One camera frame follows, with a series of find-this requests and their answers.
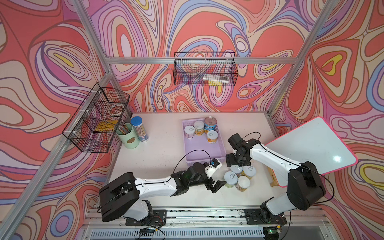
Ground black wire basket left wall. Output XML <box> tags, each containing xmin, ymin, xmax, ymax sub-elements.
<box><xmin>62</xmin><ymin>83</ymin><xmax>130</xmax><ymax>153</ymax></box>

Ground green label can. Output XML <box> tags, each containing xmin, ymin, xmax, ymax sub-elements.
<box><xmin>224</xmin><ymin>171</ymin><xmax>238</xmax><ymax>188</ymax></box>

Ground whiteboard with pink rim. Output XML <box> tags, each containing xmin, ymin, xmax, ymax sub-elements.
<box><xmin>266</xmin><ymin>117</ymin><xmax>358</xmax><ymax>175</ymax></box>

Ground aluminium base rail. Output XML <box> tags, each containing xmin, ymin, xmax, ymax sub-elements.
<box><xmin>75</xmin><ymin>206</ymin><xmax>337</xmax><ymax>240</ymax></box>

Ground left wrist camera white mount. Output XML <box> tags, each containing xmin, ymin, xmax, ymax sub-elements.
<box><xmin>205</xmin><ymin>158</ymin><xmax>223</xmax><ymax>179</ymax></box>

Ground silver pull tab can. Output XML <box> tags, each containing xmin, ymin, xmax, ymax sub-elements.
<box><xmin>230</xmin><ymin>165</ymin><xmax>243</xmax><ymax>176</ymax></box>

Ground pink label can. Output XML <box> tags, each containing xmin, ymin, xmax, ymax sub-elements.
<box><xmin>184</xmin><ymin>125</ymin><xmax>196</xmax><ymax>139</ymax></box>

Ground wooden whiteboard stand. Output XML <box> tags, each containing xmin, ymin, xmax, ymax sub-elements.
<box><xmin>267</xmin><ymin>167</ymin><xmax>280</xmax><ymax>187</ymax></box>

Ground orange label can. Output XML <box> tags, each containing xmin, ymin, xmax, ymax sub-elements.
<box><xmin>207</xmin><ymin>130</ymin><xmax>219</xmax><ymax>144</ymax></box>

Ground purple perforated plastic basket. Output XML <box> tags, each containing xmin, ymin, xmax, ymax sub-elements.
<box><xmin>182</xmin><ymin>117</ymin><xmax>226</xmax><ymax>167</ymax></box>

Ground blue lid pencil jar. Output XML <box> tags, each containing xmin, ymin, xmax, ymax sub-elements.
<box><xmin>131</xmin><ymin>116</ymin><xmax>149</xmax><ymax>143</ymax></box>

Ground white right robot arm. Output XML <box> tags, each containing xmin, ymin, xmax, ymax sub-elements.
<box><xmin>226</xmin><ymin>134</ymin><xmax>326</xmax><ymax>222</ymax></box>

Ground blue label soup can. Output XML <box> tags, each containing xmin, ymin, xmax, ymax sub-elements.
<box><xmin>204</xmin><ymin>117</ymin><xmax>217</xmax><ymax>134</ymax></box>

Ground black wire basket wall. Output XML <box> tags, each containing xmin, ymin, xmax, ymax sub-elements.
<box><xmin>173</xmin><ymin>51</ymin><xmax>239</xmax><ymax>87</ymax></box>
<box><xmin>62</xmin><ymin>83</ymin><xmax>130</xmax><ymax>153</ymax></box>

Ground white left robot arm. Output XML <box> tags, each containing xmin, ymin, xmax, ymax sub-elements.
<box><xmin>99</xmin><ymin>159</ymin><xmax>227</xmax><ymax>222</ymax></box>

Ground green pencil cup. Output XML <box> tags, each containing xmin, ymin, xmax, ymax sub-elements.
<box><xmin>117</xmin><ymin>122</ymin><xmax>140</xmax><ymax>149</ymax></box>

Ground yellow item in wire basket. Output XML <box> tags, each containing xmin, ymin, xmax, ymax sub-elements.
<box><xmin>94</xmin><ymin>120</ymin><xmax>118</xmax><ymax>133</ymax></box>

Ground markers in wire basket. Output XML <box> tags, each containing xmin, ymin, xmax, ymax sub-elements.
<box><xmin>203</xmin><ymin>74</ymin><xmax>230</xmax><ymax>86</ymax></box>

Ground aluminium frame post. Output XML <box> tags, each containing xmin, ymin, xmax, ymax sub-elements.
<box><xmin>266</xmin><ymin>1</ymin><xmax>339</xmax><ymax>118</ymax></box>

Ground black wire basket back wall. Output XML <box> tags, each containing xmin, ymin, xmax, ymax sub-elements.
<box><xmin>173</xmin><ymin>51</ymin><xmax>239</xmax><ymax>87</ymax></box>

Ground beige lid can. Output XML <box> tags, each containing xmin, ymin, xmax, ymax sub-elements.
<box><xmin>236</xmin><ymin>176</ymin><xmax>251</xmax><ymax>192</ymax></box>

